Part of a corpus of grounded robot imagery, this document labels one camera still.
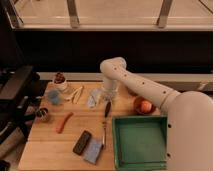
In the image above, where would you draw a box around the blue grey cloth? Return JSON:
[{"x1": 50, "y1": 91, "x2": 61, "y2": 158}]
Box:
[{"x1": 87, "y1": 89, "x2": 103, "y2": 108}]

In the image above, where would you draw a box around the orange ball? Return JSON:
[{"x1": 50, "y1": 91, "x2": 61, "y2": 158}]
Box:
[{"x1": 140, "y1": 100, "x2": 152, "y2": 113}]

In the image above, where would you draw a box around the black equipment stand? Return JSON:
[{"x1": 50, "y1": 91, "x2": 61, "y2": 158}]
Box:
[{"x1": 0, "y1": 65, "x2": 43, "y2": 148}]

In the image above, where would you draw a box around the blue sponge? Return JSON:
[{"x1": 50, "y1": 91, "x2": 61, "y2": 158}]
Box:
[{"x1": 84, "y1": 139, "x2": 102, "y2": 164}]

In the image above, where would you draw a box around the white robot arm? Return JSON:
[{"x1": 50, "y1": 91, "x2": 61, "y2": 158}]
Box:
[{"x1": 100, "y1": 57, "x2": 213, "y2": 171}]

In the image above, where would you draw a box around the red bowl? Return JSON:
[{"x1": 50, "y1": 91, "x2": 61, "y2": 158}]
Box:
[{"x1": 133, "y1": 96, "x2": 156, "y2": 115}]

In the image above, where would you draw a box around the blue plastic cup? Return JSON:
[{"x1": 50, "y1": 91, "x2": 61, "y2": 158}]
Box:
[{"x1": 47, "y1": 90, "x2": 61, "y2": 105}]

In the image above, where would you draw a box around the black rectangular block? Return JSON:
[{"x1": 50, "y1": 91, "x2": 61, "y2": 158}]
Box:
[{"x1": 73, "y1": 131, "x2": 92, "y2": 155}]

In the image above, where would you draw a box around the green plastic tray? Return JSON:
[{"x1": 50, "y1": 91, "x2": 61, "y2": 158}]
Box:
[{"x1": 112, "y1": 116, "x2": 167, "y2": 171}]

